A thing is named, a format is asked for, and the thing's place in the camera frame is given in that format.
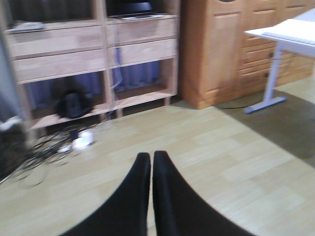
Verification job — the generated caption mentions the tangled black floor cables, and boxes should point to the tangled black floor cables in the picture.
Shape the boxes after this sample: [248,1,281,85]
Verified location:
[4,122,104,190]

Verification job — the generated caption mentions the white adjustable desk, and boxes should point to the white adjustable desk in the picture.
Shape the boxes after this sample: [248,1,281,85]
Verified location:
[244,8,315,114]

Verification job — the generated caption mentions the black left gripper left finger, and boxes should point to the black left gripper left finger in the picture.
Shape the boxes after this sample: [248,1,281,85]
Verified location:
[62,152,151,236]

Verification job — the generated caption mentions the light wooden shelf unit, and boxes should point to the light wooden shelf unit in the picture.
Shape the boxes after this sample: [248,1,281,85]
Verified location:
[0,0,181,132]

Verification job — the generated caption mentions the black kettle on shelf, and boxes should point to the black kettle on shelf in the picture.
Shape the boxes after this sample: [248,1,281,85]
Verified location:
[54,89,94,119]

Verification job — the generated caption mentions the grey curtain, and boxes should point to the grey curtain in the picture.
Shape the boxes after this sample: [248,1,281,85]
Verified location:
[0,36,27,121]

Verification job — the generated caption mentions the black computer tower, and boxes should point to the black computer tower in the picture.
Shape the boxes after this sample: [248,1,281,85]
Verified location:
[0,117,28,182]

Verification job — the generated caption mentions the orange wooden cabinet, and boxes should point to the orange wooden cabinet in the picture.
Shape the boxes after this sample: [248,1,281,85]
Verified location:
[179,0,315,109]

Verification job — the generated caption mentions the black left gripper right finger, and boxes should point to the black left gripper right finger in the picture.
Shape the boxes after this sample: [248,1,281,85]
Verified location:
[153,150,252,236]

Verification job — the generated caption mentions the grey laptop computer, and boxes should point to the grey laptop computer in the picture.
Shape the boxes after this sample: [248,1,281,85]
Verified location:
[106,0,165,20]

